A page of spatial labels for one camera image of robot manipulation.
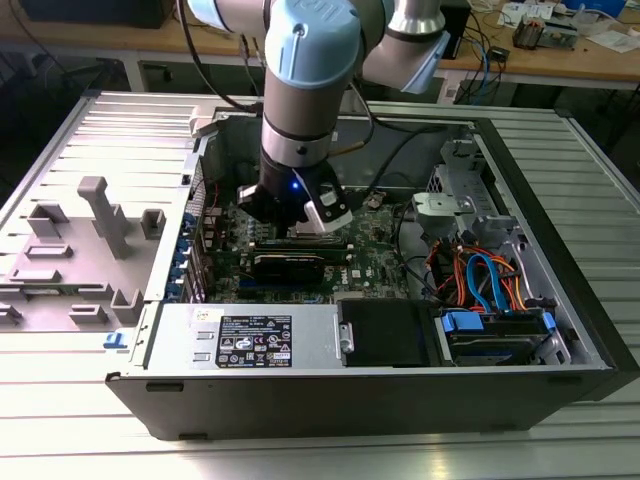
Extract black RAM slot bank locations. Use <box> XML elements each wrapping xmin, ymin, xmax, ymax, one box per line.
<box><xmin>253</xmin><ymin>237</ymin><xmax>350</xmax><ymax>265</ymax></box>

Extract black graphics card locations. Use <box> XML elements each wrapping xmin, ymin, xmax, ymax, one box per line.
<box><xmin>248</xmin><ymin>251</ymin><xmax>327</xmax><ymax>287</ymax></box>

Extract green motherboard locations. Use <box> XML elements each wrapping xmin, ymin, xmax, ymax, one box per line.
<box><xmin>198</xmin><ymin>187</ymin><xmax>419</xmax><ymax>306</ymax></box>

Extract light grey block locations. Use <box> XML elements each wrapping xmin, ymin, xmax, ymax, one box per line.
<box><xmin>189</xmin><ymin>106</ymin><xmax>222</xmax><ymax>139</ymax></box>

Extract silver power supply with label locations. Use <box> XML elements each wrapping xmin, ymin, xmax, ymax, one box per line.
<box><xmin>128</xmin><ymin>302</ymin><xmax>345</xmax><ymax>375</ymax></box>

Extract silver drive cage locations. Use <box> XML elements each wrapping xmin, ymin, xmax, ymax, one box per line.
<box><xmin>428</xmin><ymin>137</ymin><xmax>507</xmax><ymax>221</ymax></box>

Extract grey parts rack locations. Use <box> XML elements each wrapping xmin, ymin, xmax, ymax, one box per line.
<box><xmin>0</xmin><ymin>174</ymin><xmax>169</xmax><ymax>335</ymax></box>

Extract black open PC case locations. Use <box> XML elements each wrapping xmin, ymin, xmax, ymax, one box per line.
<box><xmin>104</xmin><ymin>102</ymin><xmax>640</xmax><ymax>442</ymax></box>

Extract white label sheet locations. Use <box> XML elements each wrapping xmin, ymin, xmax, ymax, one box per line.
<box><xmin>438</xmin><ymin>74</ymin><xmax>462</xmax><ymax>105</ymax></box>

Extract wooden desk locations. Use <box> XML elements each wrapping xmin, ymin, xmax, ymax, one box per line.
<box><xmin>0</xmin><ymin>0</ymin><xmax>640</xmax><ymax>94</ymax></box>

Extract black tower unit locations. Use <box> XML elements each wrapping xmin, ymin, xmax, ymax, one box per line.
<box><xmin>443</xmin><ymin>0</ymin><xmax>474</xmax><ymax>61</ymax></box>

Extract large black box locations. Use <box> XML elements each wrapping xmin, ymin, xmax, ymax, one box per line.
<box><xmin>19</xmin><ymin>0</ymin><xmax>176</xmax><ymax>30</ymax></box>

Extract hard disk in blue carrier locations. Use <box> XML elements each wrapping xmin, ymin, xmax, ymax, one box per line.
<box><xmin>435</xmin><ymin>307</ymin><xmax>559</xmax><ymax>369</ymax></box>

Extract white printed card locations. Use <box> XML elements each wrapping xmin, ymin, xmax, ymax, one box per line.
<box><xmin>498</xmin><ymin>1</ymin><xmax>532</xmax><ymax>27</ymax></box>

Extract metal heat sink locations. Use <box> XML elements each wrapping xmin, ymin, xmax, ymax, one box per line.
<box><xmin>513</xmin><ymin>13</ymin><xmax>547</xmax><ymax>51</ymax></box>

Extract grey metal computer part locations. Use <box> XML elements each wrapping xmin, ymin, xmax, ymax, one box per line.
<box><xmin>542</xmin><ymin>17</ymin><xmax>582</xmax><ymax>51</ymax></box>

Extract white paper sheet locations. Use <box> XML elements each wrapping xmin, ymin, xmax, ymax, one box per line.
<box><xmin>585</xmin><ymin>29</ymin><xmax>640</xmax><ymax>55</ymax></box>

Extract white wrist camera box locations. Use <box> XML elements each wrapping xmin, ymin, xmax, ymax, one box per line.
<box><xmin>301</xmin><ymin>187</ymin><xmax>354</xmax><ymax>235</ymax></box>

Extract thick black cable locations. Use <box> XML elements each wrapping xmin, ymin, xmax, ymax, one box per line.
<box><xmin>396</xmin><ymin>202</ymin><xmax>441</xmax><ymax>304</ymax></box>

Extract black camera cable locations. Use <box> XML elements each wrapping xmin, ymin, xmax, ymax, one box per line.
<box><xmin>364</xmin><ymin>124</ymin><xmax>450</xmax><ymax>196</ymax></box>

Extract silver metal bracket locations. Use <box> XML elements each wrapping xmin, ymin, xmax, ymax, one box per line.
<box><xmin>410</xmin><ymin>191</ymin><xmax>475</xmax><ymax>231</ymax></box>

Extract red orange power wires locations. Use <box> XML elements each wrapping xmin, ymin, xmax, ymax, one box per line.
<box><xmin>430</xmin><ymin>238</ymin><xmax>474</xmax><ymax>304</ymax></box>

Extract blue flat wire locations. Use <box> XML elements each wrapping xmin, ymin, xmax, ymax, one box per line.
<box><xmin>466</xmin><ymin>252</ymin><xmax>512</xmax><ymax>316</ymax></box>

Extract orange flat wire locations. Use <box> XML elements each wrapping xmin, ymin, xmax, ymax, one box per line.
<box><xmin>487</xmin><ymin>253</ymin><xmax>529</xmax><ymax>312</ymax></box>

